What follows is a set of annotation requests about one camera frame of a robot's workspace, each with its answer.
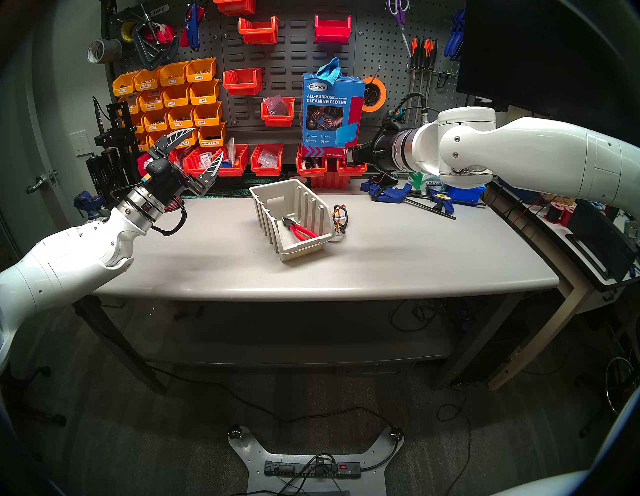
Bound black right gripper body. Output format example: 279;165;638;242
367;131;401;173

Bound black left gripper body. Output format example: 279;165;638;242
142;157;193;201

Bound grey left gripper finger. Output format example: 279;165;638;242
152;127;197;161
190;151;226;197

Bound red-handled pliers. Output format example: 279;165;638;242
281;216;319;242

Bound beige plastic storage bin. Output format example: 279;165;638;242
249;179;337;262

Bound green white Kimtech wipes box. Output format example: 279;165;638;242
407;171;449;193

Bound blue cleaning cloths box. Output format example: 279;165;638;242
302;73;366;157

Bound yellow bin labelled M3-8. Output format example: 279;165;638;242
167;105;197;129

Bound yellow bin labelled M4 HEX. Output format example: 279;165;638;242
198;122;227;148

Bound yellow bin labelled M3-6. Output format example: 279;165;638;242
193;101;223;127

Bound yellow bin labelled M4-6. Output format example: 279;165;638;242
162;84;192;108

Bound plain blue bar clamp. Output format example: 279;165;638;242
361;181;457;221

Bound yellow bin labelled M4X4X6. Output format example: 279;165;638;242
139;89;167;112

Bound yellow bin labelled M3-4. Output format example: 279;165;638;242
189;80;220;106

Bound orange tape roll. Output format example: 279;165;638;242
361;76;387;113

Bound black metal stand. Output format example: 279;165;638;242
85;102;143;206

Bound yellow bin labelled M3X5 BAG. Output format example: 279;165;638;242
134;68;162;92

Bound yellow bin labelled M3X6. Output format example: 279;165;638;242
185;57;217;83

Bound yellow bin labelled M3X5X4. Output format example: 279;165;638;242
112;71;139;97

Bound blue bar clamp yellow label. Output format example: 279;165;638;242
427;189;486;215

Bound blue bench vise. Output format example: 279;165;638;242
73;191;107;221

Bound black soldering iron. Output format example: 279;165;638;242
91;96;108;136

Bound blue microfiber cloth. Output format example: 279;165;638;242
316;57;342;86

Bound grey C-clamp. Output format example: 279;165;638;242
131;5;179;71

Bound blue plastic bin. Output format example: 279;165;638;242
445;184;487;202

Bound grey perforated pegboard panel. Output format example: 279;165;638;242
101;0;223;151
355;0;473;135

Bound dark louvered bin panel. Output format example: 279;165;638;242
219;0;358;132

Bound blue spring clamps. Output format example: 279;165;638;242
444;9;466;62

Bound dark blue equipment case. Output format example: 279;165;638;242
497;182;538;203

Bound black monitor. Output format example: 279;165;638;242
456;0;640;161

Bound black flat tray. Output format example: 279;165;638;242
565;200;640;291

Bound black power strip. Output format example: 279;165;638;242
263;460;362;479

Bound black braided cable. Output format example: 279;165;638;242
150;202;188;237

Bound black cable with metal plug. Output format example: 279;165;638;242
382;92;431;131

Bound silver duct tape roll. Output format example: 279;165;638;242
87;38;123;64

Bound purple-handled scissors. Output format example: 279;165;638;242
385;0;412;58

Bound silver door handle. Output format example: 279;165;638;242
26;171;59;195

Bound red wire spools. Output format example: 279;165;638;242
545;202;576;227

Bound grey workbench frame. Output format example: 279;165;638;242
75;292;526;396

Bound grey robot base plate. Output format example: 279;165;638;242
228;425;405;496

